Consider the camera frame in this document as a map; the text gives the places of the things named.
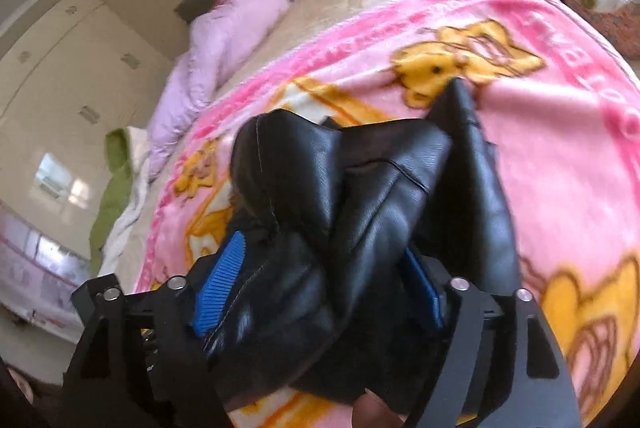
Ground black leather garment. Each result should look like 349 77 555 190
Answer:
202 78 523 419

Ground green and white blanket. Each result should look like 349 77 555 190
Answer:
89 125 151 276

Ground pink printed blanket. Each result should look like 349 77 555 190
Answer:
135 0 640 428

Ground lilac puffer jacket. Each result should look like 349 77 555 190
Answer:
147 0 292 181

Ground person's left hand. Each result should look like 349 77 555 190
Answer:
351 389 407 428

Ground white wardrobe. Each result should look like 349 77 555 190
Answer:
0 0 177 259

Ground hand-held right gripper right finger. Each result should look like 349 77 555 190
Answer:
402 248 583 428

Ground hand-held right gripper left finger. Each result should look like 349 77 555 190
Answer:
60 231 248 428

